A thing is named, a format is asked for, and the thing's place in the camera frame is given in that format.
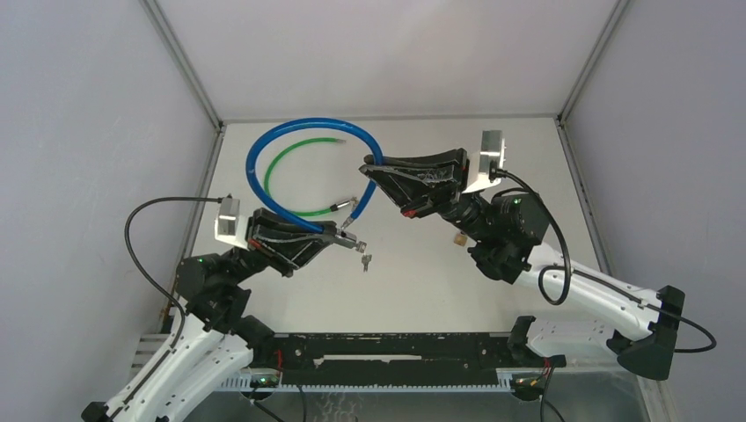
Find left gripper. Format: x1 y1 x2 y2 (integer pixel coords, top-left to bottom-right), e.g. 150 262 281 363
226 206 339 286

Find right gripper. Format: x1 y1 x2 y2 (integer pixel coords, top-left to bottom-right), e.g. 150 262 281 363
362 149 494 245

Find brass padlock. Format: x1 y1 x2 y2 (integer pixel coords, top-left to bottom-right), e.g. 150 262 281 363
453 232 468 247

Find blue lock keys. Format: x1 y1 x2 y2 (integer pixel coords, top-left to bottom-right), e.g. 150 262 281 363
355 241 372 273

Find blue cable lock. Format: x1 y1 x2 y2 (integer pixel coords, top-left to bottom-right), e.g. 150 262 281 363
245 117 383 252

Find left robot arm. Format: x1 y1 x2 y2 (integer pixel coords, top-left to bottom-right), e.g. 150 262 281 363
81 200 340 421

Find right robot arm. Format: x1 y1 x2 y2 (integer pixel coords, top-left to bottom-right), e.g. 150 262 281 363
359 149 685 381

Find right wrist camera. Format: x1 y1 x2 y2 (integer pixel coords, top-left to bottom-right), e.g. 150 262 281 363
463 130 506 193

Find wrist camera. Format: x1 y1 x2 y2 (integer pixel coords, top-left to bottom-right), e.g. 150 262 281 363
214 194 240 243
463 130 506 193

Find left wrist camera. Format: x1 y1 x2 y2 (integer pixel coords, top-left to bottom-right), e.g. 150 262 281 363
214 194 240 243

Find left camera cable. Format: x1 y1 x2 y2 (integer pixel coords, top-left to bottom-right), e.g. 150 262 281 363
81 194 234 422

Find green cable lock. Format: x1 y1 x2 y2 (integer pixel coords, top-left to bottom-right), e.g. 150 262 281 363
262 137 355 219

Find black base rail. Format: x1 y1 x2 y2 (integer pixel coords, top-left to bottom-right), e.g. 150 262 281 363
248 332 567 389

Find white cable duct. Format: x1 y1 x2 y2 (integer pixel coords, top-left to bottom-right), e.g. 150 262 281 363
216 374 281 392

